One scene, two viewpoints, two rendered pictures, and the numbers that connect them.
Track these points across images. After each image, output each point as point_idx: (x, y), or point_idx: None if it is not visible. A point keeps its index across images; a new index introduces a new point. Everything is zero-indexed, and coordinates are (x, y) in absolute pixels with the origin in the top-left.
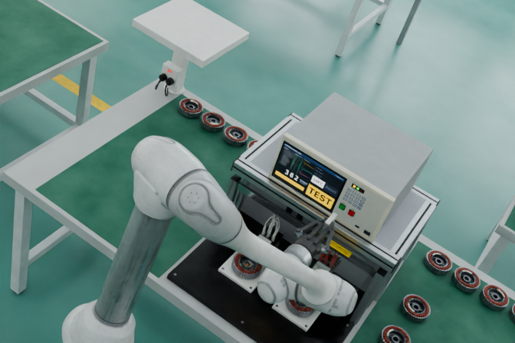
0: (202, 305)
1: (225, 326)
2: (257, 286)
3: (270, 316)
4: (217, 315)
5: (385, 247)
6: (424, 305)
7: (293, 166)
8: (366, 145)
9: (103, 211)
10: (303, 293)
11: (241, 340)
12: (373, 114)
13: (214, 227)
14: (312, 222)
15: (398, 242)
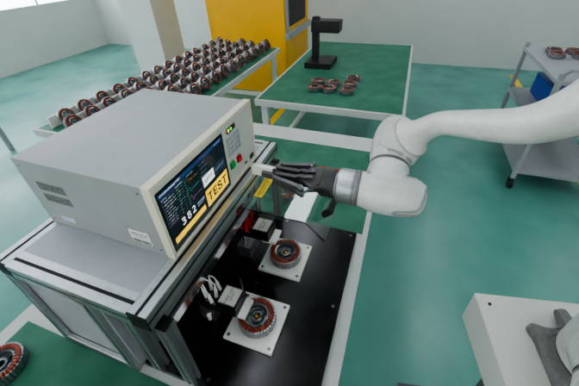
0: (329, 363)
1: (342, 326)
2: (421, 209)
3: (310, 280)
4: (333, 339)
5: (258, 149)
6: None
7: (183, 204)
8: (150, 121)
9: None
10: (421, 153)
11: (350, 305)
12: (77, 122)
13: None
14: (279, 179)
15: None
